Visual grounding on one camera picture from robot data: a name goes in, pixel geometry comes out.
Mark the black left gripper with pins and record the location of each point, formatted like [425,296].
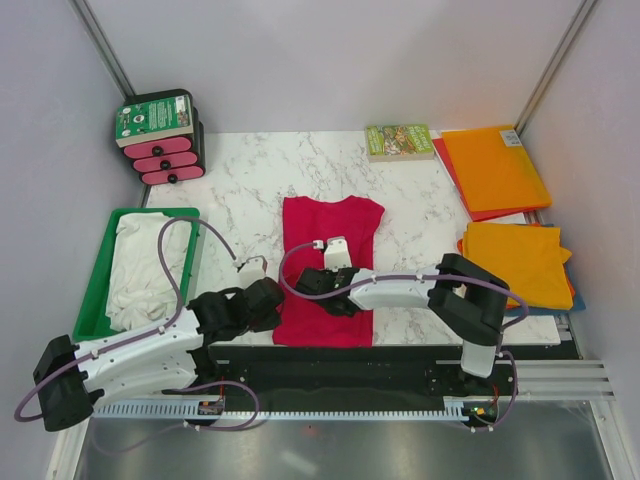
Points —
[269,323]

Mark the magenta pink t-shirt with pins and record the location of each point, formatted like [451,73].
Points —
[304,323]

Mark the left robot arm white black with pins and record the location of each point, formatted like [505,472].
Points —
[74,380]

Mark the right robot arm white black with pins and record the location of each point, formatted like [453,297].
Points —
[468,299]

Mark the white crumpled t-shirt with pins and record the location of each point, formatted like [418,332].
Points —
[139,291]

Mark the green plastic tray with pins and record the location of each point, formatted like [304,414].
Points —
[92,322]

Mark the green illustrated paperback book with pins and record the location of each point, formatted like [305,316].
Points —
[405,142]

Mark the black pink drawer unit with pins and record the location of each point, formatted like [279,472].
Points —
[170,160]

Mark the yellow folded t-shirt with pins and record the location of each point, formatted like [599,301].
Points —
[530,259]

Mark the orange plastic folder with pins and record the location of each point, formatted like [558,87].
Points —
[494,170]

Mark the green book on drawers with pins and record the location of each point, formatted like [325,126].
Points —
[154,120]

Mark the orange folded t-shirt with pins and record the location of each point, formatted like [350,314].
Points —
[570,285]

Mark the blue folded t-shirt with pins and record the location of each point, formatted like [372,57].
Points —
[578,305]

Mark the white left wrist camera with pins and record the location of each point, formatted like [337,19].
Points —
[251,270]

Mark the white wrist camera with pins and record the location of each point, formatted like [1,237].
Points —
[251,270]
[335,252]

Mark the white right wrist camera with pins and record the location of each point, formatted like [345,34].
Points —
[335,252]

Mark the white slotted cable duct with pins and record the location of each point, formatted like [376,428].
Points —
[156,408]

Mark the left aluminium corner post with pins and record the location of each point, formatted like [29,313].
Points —
[106,52]

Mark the aluminium corner post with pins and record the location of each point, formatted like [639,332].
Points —
[106,52]
[561,53]

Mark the right aluminium corner post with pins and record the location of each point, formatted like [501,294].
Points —
[561,53]

